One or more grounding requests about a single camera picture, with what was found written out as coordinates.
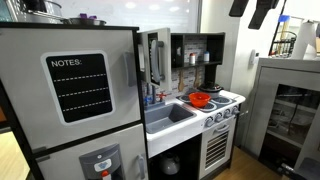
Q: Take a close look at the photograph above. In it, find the black wire basket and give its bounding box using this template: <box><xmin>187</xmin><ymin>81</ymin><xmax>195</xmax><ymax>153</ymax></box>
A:
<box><xmin>269</xmin><ymin>31</ymin><xmax>297</xmax><ymax>58</ymax></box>

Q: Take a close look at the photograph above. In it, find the metal bowl on fridge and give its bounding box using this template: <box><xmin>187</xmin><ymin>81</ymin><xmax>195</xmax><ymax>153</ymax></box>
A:
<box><xmin>61</xmin><ymin>13</ymin><xmax>106</xmax><ymax>26</ymax></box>

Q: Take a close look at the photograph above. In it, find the toy kitchen stove unit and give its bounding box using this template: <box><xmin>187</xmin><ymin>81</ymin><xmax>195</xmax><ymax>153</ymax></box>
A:
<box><xmin>146</xmin><ymin>91</ymin><xmax>245</xmax><ymax>180</ymax></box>

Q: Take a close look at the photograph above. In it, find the grey toy kettle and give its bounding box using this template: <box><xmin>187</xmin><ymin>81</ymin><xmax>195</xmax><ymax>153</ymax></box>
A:
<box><xmin>159</xmin><ymin>153</ymin><xmax>180</xmax><ymax>175</ymax></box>

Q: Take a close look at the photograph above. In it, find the wooden toy slotted spoon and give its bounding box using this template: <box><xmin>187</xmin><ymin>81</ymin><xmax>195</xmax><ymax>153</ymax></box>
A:
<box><xmin>193</xmin><ymin>68</ymin><xmax>200</xmax><ymax>88</ymax></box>

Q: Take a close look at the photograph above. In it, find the grey toy sink basin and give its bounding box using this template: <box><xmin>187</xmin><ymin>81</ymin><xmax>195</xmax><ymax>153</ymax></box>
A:
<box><xmin>145</xmin><ymin>103</ymin><xmax>196</xmax><ymax>134</ymax></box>

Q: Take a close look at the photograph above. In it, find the blue-capped white shaker bottle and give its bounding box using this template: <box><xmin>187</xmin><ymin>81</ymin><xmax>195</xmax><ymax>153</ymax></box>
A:
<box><xmin>203</xmin><ymin>51</ymin><xmax>210</xmax><ymax>62</ymax></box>

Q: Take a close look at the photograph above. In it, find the red-capped white shaker bottle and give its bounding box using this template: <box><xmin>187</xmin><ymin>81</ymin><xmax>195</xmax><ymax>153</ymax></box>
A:
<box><xmin>189</xmin><ymin>53</ymin><xmax>196</xmax><ymax>65</ymax></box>

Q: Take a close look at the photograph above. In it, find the black wall shelf unit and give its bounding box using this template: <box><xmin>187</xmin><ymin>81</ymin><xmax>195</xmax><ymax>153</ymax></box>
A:
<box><xmin>171</xmin><ymin>32</ymin><xmax>226</xmax><ymax>69</ymax></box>

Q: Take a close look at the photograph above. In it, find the black pot with glass lid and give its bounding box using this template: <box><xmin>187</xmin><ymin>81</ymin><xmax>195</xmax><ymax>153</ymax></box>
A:
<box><xmin>198</xmin><ymin>82</ymin><xmax>222</xmax><ymax>98</ymax></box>

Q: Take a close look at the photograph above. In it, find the orange plastic bowl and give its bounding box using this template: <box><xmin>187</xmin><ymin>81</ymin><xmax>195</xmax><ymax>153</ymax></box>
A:
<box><xmin>188</xmin><ymin>92</ymin><xmax>211</xmax><ymax>107</ymax></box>

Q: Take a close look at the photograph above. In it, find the grey glass-door cabinet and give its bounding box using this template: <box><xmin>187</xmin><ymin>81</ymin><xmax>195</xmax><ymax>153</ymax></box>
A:
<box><xmin>244</xmin><ymin>58</ymin><xmax>320</xmax><ymax>173</ymax></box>

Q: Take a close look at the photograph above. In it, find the white microwave door with handle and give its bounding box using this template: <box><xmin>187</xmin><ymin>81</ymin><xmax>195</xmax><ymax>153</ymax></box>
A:
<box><xmin>139</xmin><ymin>28</ymin><xmax>172</xmax><ymax>90</ymax></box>

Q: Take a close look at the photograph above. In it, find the wooden toy spatula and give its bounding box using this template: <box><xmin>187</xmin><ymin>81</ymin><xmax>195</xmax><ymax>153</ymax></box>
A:
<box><xmin>178</xmin><ymin>70</ymin><xmax>184</xmax><ymax>92</ymax></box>

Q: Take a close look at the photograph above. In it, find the toy faucet with red handle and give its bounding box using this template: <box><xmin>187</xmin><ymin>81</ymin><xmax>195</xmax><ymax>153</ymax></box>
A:
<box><xmin>156</xmin><ymin>92</ymin><xmax>167</xmax><ymax>102</ymax></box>

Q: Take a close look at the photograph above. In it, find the white paper towel roll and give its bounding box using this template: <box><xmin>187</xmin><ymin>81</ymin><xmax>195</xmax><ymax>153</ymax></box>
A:
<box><xmin>291</xmin><ymin>21</ymin><xmax>317</xmax><ymax>60</ymax></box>

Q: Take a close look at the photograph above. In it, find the grey toy refrigerator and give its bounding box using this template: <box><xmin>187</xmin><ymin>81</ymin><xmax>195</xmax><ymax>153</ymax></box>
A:
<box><xmin>0</xmin><ymin>22</ymin><xmax>148</xmax><ymax>180</ymax></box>

